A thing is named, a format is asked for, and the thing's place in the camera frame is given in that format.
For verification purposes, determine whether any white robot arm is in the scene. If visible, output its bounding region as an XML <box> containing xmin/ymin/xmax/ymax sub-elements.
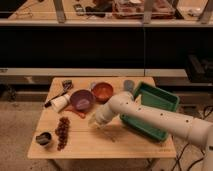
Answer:
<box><xmin>88</xmin><ymin>91</ymin><xmax>213</xmax><ymax>171</ymax></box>

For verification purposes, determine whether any white plastic cup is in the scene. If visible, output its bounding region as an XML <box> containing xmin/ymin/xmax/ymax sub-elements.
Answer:
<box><xmin>51</xmin><ymin>94</ymin><xmax>70</xmax><ymax>112</ymax></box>

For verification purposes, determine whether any small dark metal cup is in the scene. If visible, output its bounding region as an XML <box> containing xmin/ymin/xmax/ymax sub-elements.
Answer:
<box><xmin>36</xmin><ymin>132</ymin><xmax>52</xmax><ymax>146</ymax></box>

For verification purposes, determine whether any purple plastic bowl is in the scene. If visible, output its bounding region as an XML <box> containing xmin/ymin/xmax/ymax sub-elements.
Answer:
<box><xmin>70</xmin><ymin>89</ymin><xmax>95</xmax><ymax>111</ymax></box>

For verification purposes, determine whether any wooden table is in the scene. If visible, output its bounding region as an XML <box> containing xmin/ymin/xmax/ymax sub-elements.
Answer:
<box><xmin>27</xmin><ymin>76</ymin><xmax>178</xmax><ymax>160</ymax></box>

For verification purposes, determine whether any bunch of red grapes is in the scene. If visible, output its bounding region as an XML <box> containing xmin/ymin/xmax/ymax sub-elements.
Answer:
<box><xmin>55</xmin><ymin>117</ymin><xmax>70</xmax><ymax>151</ymax></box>

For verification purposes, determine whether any orange plastic bowl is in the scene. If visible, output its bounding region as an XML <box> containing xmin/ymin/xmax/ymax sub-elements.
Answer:
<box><xmin>91</xmin><ymin>82</ymin><xmax>114</xmax><ymax>102</ymax></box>

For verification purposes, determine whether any green plastic tray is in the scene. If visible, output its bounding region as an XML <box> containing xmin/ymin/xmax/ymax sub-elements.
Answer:
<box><xmin>120</xmin><ymin>82</ymin><xmax>179</xmax><ymax>142</ymax></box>

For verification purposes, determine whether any black handled kitchen tool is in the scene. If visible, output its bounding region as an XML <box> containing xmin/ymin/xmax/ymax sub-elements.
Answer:
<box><xmin>44</xmin><ymin>80</ymin><xmax>73</xmax><ymax>108</ymax></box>

